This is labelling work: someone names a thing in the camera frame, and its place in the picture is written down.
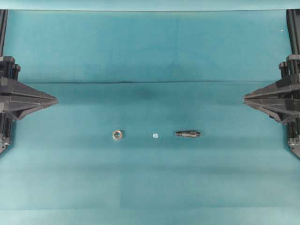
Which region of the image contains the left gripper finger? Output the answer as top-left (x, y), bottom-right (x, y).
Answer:
top-left (0, 100), bottom-right (58, 120)
top-left (0, 78), bottom-right (57, 100)

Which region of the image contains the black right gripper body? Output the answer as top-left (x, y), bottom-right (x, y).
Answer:
top-left (279, 54), bottom-right (300, 158)

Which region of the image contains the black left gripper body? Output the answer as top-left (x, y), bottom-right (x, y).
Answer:
top-left (0, 56), bottom-right (21, 153)

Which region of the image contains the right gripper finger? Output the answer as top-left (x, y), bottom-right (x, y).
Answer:
top-left (243, 80), bottom-right (300, 100)
top-left (243, 99), bottom-right (300, 124)

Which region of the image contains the black right frame rail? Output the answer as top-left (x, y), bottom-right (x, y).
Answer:
top-left (286, 9), bottom-right (300, 54)

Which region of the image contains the dark threaded metal shaft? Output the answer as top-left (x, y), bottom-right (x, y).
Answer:
top-left (175, 130), bottom-right (202, 138)

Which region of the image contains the silver metal washer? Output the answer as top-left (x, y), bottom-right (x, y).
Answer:
top-left (112, 130), bottom-right (124, 141)

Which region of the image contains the black frame rail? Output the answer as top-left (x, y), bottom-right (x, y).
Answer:
top-left (286, 9), bottom-right (300, 54)
top-left (0, 9), bottom-right (8, 57)

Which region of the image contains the black left frame rail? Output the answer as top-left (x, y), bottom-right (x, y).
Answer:
top-left (0, 9), bottom-right (8, 57)

